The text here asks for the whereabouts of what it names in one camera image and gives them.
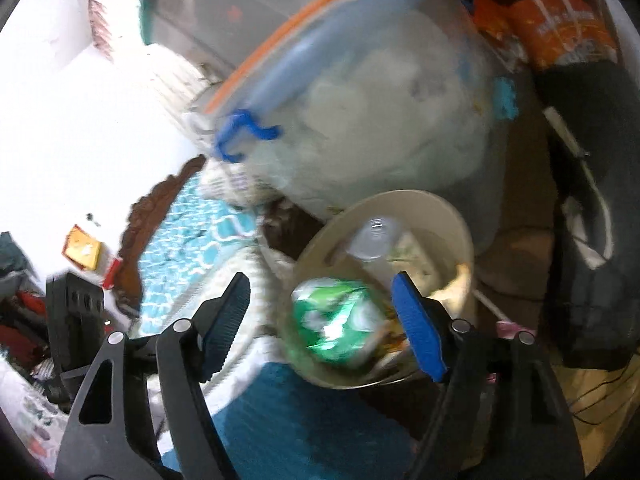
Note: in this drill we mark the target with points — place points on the cactus print cloth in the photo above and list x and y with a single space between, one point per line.
30 410

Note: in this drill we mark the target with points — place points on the green drink can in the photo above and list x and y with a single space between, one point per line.
335 320

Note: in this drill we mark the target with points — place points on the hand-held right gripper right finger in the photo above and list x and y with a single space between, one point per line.
417 330

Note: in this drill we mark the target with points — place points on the beige trash bin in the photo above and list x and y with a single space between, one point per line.
440 240

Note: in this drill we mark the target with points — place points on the hanging key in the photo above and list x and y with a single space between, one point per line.
91 218

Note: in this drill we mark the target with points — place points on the orange snack bag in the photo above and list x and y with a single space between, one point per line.
560 25

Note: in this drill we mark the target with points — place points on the yellow red wall calendar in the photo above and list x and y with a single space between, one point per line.
82 250

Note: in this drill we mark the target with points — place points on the floral curtain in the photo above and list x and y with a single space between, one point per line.
100 10

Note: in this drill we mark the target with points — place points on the carved wooden headboard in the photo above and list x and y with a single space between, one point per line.
150 205

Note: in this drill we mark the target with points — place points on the hanging red dark clothes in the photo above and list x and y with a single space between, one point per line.
20 310

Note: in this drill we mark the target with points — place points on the teal patterned bed sheet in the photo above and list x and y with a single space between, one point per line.
200 240

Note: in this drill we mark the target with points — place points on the large black bag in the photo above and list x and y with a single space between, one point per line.
600 210

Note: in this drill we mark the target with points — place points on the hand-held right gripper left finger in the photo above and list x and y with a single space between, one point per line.
225 325

